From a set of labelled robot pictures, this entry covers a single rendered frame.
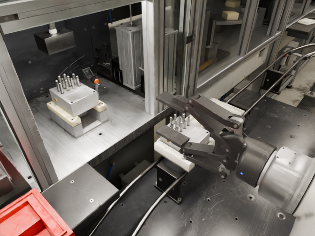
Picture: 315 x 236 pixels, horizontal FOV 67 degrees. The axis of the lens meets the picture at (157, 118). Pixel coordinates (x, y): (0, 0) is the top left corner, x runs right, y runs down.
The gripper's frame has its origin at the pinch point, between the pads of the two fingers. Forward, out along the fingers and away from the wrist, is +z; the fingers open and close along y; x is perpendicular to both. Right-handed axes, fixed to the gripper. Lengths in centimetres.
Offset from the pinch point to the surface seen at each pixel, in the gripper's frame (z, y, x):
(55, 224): 7.5, -15.6, 26.1
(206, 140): 1.3, -21.2, -20.4
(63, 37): 39.4, 7.4, -1.4
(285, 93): 21, -112, -235
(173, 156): 6.5, -24.4, -10.8
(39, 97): 64, -21, 2
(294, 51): 9, -31, -140
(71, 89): 40.4, -9.2, -0.1
